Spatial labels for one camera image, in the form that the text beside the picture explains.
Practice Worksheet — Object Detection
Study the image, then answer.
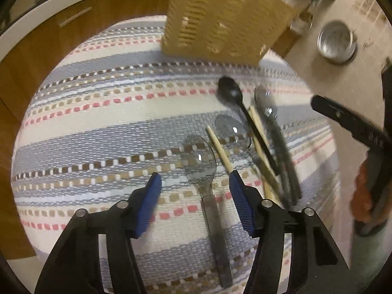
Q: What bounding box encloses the wooden chopstick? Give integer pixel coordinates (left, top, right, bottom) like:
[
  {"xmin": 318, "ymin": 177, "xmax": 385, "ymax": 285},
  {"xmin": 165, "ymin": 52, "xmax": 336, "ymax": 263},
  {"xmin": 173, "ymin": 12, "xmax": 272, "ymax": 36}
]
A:
[
  {"xmin": 247, "ymin": 105, "xmax": 281, "ymax": 205},
  {"xmin": 253, "ymin": 155, "xmax": 282, "ymax": 206},
  {"xmin": 207, "ymin": 125, "xmax": 234, "ymax": 174}
]

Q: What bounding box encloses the clear plastic spoon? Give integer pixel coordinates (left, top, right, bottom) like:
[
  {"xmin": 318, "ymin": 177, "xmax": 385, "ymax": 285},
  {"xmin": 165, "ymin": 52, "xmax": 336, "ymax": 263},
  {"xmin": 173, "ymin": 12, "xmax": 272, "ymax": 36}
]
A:
[
  {"xmin": 254, "ymin": 85, "xmax": 302, "ymax": 207},
  {"xmin": 181, "ymin": 135, "xmax": 233, "ymax": 289},
  {"xmin": 215, "ymin": 114, "xmax": 291, "ymax": 209}
]

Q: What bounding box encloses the clear plastic spoon front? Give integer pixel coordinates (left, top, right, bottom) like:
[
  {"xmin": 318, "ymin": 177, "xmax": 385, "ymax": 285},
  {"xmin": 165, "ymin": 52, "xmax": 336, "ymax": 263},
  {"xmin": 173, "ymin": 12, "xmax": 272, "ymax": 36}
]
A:
[{"xmin": 181, "ymin": 135, "xmax": 233, "ymax": 289}]

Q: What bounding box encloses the black plastic spoon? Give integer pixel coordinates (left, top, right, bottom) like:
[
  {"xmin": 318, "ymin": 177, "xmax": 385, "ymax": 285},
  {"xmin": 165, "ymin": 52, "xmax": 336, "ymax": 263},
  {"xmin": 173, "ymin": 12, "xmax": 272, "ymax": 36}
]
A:
[{"xmin": 217, "ymin": 76, "xmax": 280, "ymax": 175}]

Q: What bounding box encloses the gloved orange hand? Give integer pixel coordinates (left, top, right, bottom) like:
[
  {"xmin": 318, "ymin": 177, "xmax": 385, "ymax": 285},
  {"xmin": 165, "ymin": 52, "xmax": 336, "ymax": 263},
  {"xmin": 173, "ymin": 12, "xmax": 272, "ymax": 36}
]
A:
[{"xmin": 350, "ymin": 159, "xmax": 391, "ymax": 225}]

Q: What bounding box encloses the round metal steamer tray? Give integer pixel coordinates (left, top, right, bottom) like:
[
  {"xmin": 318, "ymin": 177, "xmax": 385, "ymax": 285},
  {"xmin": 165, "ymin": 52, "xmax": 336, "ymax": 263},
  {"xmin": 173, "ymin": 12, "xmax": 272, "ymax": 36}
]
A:
[{"xmin": 317, "ymin": 20, "xmax": 357, "ymax": 65}]

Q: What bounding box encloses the striped woven placemat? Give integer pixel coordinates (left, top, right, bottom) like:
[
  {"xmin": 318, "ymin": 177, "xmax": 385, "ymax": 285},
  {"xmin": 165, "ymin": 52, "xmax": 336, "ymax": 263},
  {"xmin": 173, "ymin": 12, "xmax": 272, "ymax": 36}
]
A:
[{"xmin": 11, "ymin": 16, "xmax": 340, "ymax": 293}]

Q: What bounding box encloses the tan plastic utensil basket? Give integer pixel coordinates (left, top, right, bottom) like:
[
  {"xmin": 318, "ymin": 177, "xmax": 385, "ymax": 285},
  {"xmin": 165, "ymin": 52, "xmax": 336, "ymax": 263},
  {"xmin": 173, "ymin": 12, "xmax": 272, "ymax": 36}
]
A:
[{"xmin": 161, "ymin": 0, "xmax": 297, "ymax": 66}]

